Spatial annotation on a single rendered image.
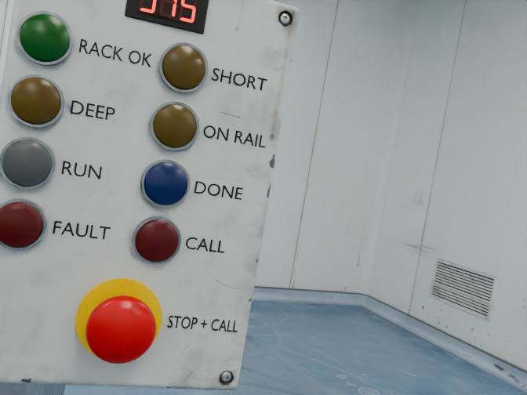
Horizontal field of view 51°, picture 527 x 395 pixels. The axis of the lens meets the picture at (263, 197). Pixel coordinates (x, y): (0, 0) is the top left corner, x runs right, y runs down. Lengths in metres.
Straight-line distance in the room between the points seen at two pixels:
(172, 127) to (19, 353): 0.16
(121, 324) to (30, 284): 0.06
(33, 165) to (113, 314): 0.10
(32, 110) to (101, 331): 0.13
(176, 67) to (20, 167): 0.11
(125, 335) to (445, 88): 4.36
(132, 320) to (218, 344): 0.07
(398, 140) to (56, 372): 4.64
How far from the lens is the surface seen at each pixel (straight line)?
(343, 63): 4.74
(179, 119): 0.34
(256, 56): 0.37
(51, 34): 0.35
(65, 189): 0.35
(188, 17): 0.36
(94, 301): 0.36
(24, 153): 0.34
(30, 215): 0.35
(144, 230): 0.35
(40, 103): 0.34
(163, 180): 0.34
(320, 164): 4.62
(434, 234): 4.42
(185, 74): 0.35
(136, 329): 0.34
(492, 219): 4.04
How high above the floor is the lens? 1.05
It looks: 3 degrees down
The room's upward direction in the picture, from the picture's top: 9 degrees clockwise
